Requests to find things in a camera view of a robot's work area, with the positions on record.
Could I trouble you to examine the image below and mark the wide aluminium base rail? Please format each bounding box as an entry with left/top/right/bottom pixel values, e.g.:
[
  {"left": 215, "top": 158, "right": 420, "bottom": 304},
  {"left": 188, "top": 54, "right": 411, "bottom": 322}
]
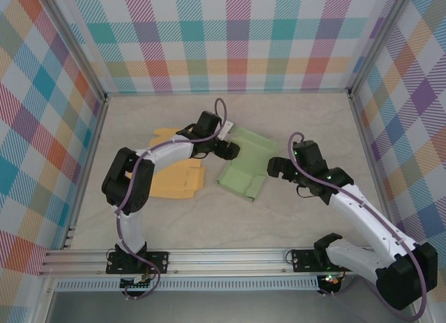
[{"left": 38, "top": 245, "right": 422, "bottom": 277}]

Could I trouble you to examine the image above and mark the green paper box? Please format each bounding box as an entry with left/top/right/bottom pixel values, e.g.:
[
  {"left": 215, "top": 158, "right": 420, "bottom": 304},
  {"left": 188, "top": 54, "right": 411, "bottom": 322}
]
[{"left": 215, "top": 125, "right": 279, "bottom": 202}]

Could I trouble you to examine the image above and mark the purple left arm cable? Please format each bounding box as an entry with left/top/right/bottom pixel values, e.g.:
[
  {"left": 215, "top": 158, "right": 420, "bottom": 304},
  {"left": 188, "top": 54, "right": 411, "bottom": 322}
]
[{"left": 114, "top": 98, "right": 231, "bottom": 301}]

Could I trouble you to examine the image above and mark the thin aluminium floor rail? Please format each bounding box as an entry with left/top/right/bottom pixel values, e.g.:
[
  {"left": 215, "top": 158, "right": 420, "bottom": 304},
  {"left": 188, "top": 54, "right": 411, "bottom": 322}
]
[{"left": 104, "top": 88, "right": 351, "bottom": 98}]

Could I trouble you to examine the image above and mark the orange paper box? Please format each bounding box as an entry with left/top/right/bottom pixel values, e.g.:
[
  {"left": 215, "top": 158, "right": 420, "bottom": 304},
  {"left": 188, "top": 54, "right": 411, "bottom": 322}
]
[{"left": 148, "top": 127, "right": 206, "bottom": 201}]

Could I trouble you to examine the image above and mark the aluminium side floor rail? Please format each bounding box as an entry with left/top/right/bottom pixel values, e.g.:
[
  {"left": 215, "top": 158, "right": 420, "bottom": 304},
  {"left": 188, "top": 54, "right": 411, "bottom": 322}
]
[
  {"left": 348, "top": 94, "right": 401, "bottom": 247},
  {"left": 61, "top": 96, "right": 112, "bottom": 250}
]

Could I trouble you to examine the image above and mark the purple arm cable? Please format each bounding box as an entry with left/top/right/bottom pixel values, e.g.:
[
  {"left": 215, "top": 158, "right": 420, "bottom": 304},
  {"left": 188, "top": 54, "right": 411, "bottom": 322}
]
[
  {"left": 288, "top": 133, "right": 428, "bottom": 322},
  {"left": 114, "top": 98, "right": 231, "bottom": 301}
]

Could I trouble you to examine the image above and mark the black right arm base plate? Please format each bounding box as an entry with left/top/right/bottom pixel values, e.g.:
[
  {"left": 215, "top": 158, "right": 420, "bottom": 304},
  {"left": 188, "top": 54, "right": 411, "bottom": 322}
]
[{"left": 290, "top": 248, "right": 356, "bottom": 273}]

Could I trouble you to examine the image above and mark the slotted grey cable duct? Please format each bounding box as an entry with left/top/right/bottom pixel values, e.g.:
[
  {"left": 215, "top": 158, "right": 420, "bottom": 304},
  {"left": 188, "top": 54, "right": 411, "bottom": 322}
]
[{"left": 55, "top": 276, "right": 321, "bottom": 292}]

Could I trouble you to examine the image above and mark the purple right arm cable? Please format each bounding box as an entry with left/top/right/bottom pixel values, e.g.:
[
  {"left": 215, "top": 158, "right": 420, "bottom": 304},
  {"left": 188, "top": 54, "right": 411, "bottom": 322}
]
[{"left": 288, "top": 133, "right": 428, "bottom": 322}]

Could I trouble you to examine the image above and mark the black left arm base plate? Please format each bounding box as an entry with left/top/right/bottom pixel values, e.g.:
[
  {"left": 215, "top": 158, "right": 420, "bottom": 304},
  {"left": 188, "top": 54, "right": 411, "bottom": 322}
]
[{"left": 105, "top": 250, "right": 171, "bottom": 276}]

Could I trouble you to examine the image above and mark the grey metal sheet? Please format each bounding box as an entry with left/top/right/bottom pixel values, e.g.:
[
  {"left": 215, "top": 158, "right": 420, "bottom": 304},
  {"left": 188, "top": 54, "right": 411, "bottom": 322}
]
[{"left": 45, "top": 290, "right": 419, "bottom": 323}]

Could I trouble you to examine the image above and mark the aluminium frame post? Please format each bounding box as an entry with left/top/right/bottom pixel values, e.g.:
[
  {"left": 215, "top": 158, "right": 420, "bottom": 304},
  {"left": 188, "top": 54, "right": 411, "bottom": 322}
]
[
  {"left": 346, "top": 0, "right": 414, "bottom": 100},
  {"left": 38, "top": 0, "right": 109, "bottom": 104}
]

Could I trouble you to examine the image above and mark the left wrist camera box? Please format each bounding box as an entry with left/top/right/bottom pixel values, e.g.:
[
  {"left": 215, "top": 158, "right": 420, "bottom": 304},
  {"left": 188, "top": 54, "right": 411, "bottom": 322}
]
[{"left": 220, "top": 119, "right": 234, "bottom": 141}]

